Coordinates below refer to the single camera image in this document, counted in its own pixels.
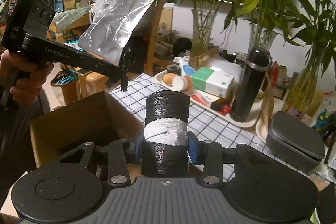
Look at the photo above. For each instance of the brown cardboard box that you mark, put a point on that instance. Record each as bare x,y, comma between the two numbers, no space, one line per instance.
86,113

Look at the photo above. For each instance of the green checkered tablecloth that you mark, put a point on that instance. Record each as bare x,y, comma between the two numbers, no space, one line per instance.
71,15

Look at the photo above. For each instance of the person's left hand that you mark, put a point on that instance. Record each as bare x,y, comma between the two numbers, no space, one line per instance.
31,79

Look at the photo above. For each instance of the wooden post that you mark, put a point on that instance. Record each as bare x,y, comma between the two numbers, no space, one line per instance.
155,37

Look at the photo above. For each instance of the orange egg-shaped object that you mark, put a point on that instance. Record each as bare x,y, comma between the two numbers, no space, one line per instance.
169,79

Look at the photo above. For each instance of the purple print packet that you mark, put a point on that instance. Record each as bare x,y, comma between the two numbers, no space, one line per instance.
296,112

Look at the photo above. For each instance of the white tray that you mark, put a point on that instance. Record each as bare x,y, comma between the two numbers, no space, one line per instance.
261,124
244,123

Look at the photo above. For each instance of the black garbage bag roll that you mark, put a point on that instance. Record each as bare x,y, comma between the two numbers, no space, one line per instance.
165,108

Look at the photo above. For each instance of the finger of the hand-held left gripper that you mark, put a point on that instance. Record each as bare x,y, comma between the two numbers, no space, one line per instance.
125,71

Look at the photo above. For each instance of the teal plastic item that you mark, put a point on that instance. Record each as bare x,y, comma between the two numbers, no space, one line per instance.
65,80

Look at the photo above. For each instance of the person's dark clothing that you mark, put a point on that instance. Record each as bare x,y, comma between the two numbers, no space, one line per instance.
15,148

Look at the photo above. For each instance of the red snack bag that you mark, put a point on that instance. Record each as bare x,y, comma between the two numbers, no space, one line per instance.
274,71

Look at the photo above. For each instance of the silver foil bag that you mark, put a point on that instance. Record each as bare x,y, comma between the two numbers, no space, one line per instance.
118,24

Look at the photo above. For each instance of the black thermos bottle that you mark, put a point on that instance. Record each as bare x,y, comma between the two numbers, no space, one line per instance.
249,87

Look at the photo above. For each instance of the red packet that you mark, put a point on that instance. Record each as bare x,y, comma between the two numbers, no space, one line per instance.
225,109

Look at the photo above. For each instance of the brown paper bag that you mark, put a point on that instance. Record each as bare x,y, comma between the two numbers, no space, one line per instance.
207,56

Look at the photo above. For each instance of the crumpled clear plastic bag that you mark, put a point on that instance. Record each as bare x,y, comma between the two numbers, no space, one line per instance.
103,1

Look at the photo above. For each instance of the tan cardboard strip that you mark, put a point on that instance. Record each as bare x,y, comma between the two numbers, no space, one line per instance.
268,106

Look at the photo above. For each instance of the white plastic packet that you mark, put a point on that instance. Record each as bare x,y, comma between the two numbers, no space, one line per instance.
228,66

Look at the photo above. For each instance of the white capped orange cylinder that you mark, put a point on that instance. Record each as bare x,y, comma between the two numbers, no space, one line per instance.
179,82

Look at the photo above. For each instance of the white black checkered cloth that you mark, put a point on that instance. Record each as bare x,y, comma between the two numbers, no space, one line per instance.
210,129

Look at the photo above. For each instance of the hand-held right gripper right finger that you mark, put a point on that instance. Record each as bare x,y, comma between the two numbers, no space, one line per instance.
192,150

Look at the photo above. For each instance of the blue yellow patterned bag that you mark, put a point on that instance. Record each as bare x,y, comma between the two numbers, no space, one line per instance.
321,119

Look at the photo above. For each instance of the black round object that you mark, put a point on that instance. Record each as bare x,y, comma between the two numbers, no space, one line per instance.
183,47

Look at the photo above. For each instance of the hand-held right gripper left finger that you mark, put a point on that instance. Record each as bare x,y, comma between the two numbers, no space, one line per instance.
137,148

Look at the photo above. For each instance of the white blue bottle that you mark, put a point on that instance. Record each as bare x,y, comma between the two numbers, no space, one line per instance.
186,67

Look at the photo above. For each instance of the black tape roll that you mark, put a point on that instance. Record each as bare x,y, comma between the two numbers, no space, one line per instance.
173,69

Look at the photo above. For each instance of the white red flat box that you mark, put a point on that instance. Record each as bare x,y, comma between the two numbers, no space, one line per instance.
207,98

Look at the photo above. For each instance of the green white tissue box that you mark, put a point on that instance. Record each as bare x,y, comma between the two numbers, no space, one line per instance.
212,82

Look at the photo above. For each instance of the wooden stool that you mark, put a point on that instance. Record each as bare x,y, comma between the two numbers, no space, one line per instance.
92,78

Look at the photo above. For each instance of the grey zip case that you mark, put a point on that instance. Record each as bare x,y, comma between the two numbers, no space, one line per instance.
294,142

